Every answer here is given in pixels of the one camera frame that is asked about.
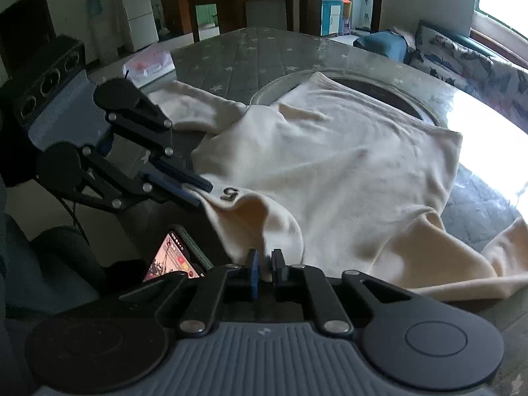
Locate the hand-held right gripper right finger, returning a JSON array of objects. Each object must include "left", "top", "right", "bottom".
[{"left": 271, "top": 249, "right": 418, "bottom": 337}]

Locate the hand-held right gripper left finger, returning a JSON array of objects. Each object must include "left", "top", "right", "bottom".
[{"left": 117, "top": 249, "right": 261, "bottom": 337}]

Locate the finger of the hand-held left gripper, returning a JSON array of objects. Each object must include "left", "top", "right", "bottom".
[
  {"left": 107, "top": 94, "right": 214, "bottom": 193},
  {"left": 75, "top": 147, "right": 201, "bottom": 214}
]

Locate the cream sweater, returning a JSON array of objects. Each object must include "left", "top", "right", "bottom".
[{"left": 148, "top": 71, "right": 528, "bottom": 303}]

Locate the smartphone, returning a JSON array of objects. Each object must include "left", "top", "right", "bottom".
[{"left": 142, "top": 223, "right": 213, "bottom": 284}]

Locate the water dispenser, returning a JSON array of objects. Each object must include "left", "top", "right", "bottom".
[{"left": 84, "top": 0, "right": 110, "bottom": 64}]

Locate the black television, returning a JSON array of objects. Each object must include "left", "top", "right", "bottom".
[{"left": 0, "top": 0, "right": 56, "bottom": 75}]

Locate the pink white tissue pack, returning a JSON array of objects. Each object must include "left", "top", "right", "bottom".
[{"left": 122, "top": 42, "right": 176, "bottom": 88}]

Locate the white refrigerator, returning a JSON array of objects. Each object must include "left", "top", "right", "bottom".
[{"left": 119, "top": 0, "right": 159, "bottom": 52}]

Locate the grey star quilted table cover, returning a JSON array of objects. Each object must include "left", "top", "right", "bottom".
[{"left": 88, "top": 27, "right": 528, "bottom": 396}]

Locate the person's dark clothing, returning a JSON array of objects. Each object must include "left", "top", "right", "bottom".
[{"left": 0, "top": 177, "right": 112, "bottom": 331}]

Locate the dark wooden shelf cabinet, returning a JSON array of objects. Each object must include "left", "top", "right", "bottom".
[{"left": 154, "top": 0, "right": 248, "bottom": 36}]

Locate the round black induction cooktop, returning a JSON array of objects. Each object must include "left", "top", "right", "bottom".
[{"left": 330, "top": 75, "right": 439, "bottom": 126}]

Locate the blue cabinet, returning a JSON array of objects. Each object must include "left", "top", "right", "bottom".
[{"left": 321, "top": 0, "right": 349, "bottom": 36}]

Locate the purple orange plastic container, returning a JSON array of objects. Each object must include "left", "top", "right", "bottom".
[{"left": 340, "top": 2, "right": 353, "bottom": 36}]

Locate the beige cloth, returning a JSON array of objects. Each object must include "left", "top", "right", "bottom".
[{"left": 385, "top": 27, "right": 417, "bottom": 48}]

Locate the long butterfly print cushion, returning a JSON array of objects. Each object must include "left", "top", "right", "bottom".
[{"left": 408, "top": 20, "right": 496, "bottom": 91}]

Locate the square butterfly print cushion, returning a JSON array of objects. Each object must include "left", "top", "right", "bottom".
[{"left": 474, "top": 55, "right": 528, "bottom": 133}]

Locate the teal sofa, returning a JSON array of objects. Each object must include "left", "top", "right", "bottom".
[{"left": 352, "top": 18, "right": 528, "bottom": 133}]

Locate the green framed window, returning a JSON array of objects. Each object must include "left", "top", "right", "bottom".
[{"left": 470, "top": 0, "right": 528, "bottom": 71}]

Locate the black cable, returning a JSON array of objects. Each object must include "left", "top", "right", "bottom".
[{"left": 58, "top": 196, "right": 91, "bottom": 252}]

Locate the dark wooden door frame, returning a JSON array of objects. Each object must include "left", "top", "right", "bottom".
[{"left": 299, "top": 0, "right": 384, "bottom": 36}]

